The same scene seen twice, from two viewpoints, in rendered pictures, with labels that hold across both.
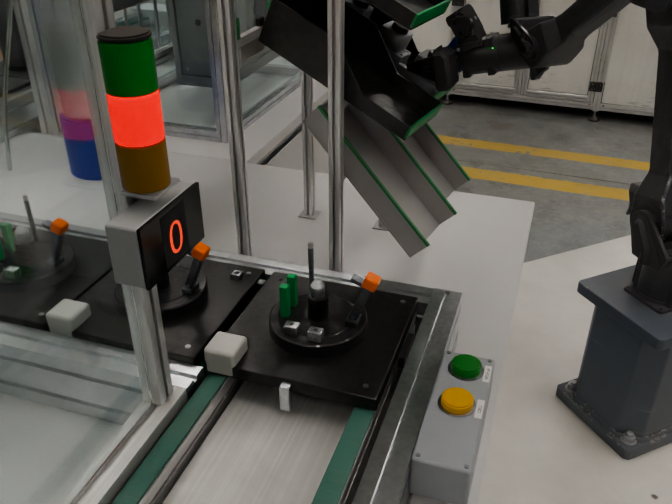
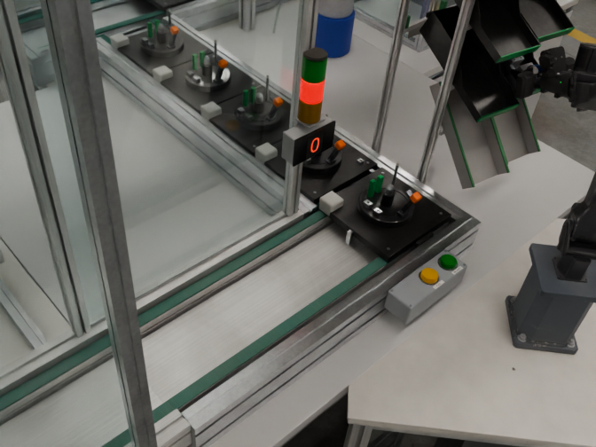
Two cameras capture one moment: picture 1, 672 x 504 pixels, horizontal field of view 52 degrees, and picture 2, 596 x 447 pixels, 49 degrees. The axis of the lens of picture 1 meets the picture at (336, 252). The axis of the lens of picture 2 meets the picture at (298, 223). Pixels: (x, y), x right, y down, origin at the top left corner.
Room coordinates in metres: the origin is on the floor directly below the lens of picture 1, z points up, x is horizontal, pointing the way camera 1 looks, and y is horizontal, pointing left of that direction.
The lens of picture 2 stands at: (-0.42, -0.30, 2.08)
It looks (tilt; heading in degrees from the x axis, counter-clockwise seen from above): 44 degrees down; 25
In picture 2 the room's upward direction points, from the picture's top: 6 degrees clockwise
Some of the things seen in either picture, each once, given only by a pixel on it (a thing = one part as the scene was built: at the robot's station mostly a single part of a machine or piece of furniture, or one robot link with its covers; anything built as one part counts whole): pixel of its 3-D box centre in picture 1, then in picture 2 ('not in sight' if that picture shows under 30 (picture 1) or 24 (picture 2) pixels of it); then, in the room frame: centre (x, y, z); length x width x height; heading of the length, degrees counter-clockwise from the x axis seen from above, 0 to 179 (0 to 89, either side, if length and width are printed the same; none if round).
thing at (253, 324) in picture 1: (318, 332); (384, 211); (0.80, 0.03, 0.96); 0.24 x 0.24 x 0.02; 72
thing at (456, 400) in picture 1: (456, 402); (428, 277); (0.65, -0.15, 0.96); 0.04 x 0.04 x 0.02
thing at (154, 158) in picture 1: (143, 162); (309, 107); (0.66, 0.20, 1.28); 0.05 x 0.05 x 0.05
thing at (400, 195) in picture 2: (318, 321); (386, 206); (0.80, 0.03, 0.98); 0.14 x 0.14 x 0.02
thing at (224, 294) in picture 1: (157, 271); (317, 145); (0.88, 0.27, 1.01); 0.24 x 0.24 x 0.13; 72
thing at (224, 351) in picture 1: (226, 353); (331, 203); (0.74, 0.15, 0.97); 0.05 x 0.05 x 0.04; 72
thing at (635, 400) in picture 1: (642, 356); (553, 299); (0.74, -0.42, 0.96); 0.15 x 0.15 x 0.20; 24
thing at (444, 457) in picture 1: (454, 421); (426, 285); (0.65, -0.15, 0.93); 0.21 x 0.07 x 0.06; 162
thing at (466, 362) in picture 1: (465, 368); (448, 262); (0.72, -0.17, 0.96); 0.04 x 0.04 x 0.02
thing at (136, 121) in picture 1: (136, 115); (311, 87); (0.66, 0.20, 1.33); 0.05 x 0.05 x 0.05
